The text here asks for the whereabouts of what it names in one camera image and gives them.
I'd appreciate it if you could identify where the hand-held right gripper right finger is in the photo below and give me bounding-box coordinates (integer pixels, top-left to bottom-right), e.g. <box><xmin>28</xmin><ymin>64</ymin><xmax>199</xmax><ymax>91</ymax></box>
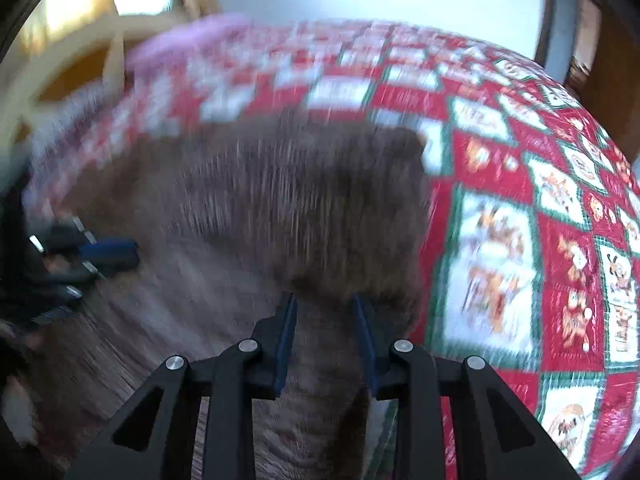
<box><xmin>351</xmin><ymin>293</ymin><xmax>577</xmax><ymax>480</ymax></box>

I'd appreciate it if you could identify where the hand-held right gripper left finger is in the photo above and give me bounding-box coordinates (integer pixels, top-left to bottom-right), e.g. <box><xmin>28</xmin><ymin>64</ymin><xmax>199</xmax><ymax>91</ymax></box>
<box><xmin>65</xmin><ymin>291</ymin><xmax>299</xmax><ymax>480</ymax></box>

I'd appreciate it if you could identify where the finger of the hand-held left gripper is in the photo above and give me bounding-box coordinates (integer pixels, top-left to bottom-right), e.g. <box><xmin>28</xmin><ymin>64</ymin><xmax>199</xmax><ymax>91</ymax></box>
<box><xmin>29</xmin><ymin>271</ymin><xmax>102</xmax><ymax>327</ymax></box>
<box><xmin>27</xmin><ymin>216</ymin><xmax>141</xmax><ymax>282</ymax></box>

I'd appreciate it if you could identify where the brown knitted sweater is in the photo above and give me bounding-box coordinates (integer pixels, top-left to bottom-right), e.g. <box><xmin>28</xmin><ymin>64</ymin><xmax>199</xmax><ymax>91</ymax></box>
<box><xmin>30</xmin><ymin>110</ymin><xmax>434</xmax><ymax>480</ymax></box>

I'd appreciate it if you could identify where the striped pillow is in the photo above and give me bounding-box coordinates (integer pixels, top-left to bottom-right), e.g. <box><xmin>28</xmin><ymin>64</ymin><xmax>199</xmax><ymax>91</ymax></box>
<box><xmin>30</xmin><ymin>77</ymin><xmax>136</xmax><ymax>171</ymax></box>

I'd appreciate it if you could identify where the cream wooden headboard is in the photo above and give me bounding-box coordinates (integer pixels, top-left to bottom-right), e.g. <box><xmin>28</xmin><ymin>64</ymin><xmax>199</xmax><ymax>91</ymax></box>
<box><xmin>0</xmin><ymin>12</ymin><xmax>191</xmax><ymax>161</ymax></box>

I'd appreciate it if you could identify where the dark cloth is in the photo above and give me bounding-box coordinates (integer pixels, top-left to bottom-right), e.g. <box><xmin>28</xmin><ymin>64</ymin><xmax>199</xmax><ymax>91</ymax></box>
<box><xmin>0</xmin><ymin>340</ymin><xmax>68</xmax><ymax>480</ymax></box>

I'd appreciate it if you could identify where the pink folded blanket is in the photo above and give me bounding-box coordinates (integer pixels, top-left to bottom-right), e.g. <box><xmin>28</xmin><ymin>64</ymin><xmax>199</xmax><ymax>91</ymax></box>
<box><xmin>125</xmin><ymin>14</ymin><xmax>253</xmax><ymax>73</ymax></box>

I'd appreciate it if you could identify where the red printed patchwork blanket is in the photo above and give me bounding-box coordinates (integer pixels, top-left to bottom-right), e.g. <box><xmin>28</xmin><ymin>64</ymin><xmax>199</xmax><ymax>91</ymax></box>
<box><xmin>20</xmin><ymin>17</ymin><xmax>640</xmax><ymax>480</ymax></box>

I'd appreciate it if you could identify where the yellow curtain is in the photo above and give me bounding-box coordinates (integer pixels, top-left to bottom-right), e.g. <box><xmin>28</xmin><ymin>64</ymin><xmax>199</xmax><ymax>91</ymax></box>
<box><xmin>20</xmin><ymin>0</ymin><xmax>121</xmax><ymax>47</ymax></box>

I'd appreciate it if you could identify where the wooden door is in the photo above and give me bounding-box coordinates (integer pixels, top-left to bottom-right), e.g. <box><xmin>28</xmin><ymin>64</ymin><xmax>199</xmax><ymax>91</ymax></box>
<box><xmin>534</xmin><ymin>0</ymin><xmax>640</xmax><ymax>163</ymax></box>

